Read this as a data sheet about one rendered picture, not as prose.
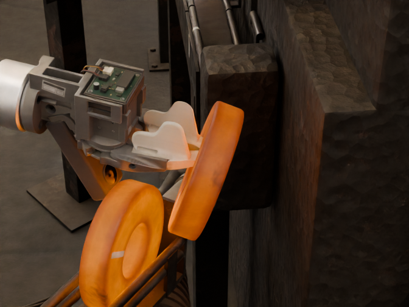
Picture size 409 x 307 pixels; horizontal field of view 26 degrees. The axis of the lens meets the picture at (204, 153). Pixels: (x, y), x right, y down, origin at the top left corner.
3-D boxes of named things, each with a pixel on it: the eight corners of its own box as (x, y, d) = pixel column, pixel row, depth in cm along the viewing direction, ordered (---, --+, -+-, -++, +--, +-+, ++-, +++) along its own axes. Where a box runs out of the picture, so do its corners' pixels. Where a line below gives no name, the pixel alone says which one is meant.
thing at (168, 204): (185, 276, 111) (188, 205, 105) (182, 278, 111) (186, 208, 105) (136, 256, 114) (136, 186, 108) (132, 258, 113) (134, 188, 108)
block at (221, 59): (269, 176, 135) (277, 38, 121) (278, 211, 129) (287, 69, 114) (199, 181, 134) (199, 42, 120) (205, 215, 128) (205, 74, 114)
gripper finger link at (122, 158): (162, 169, 93) (84, 148, 95) (161, 179, 94) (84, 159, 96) (176, 142, 96) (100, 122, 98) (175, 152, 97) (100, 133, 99)
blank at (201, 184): (248, 91, 102) (221, 80, 102) (241, 143, 88) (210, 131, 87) (201, 202, 108) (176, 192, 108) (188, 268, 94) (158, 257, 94)
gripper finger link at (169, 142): (213, 141, 90) (128, 119, 92) (209, 183, 94) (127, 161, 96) (221, 122, 93) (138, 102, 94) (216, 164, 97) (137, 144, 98)
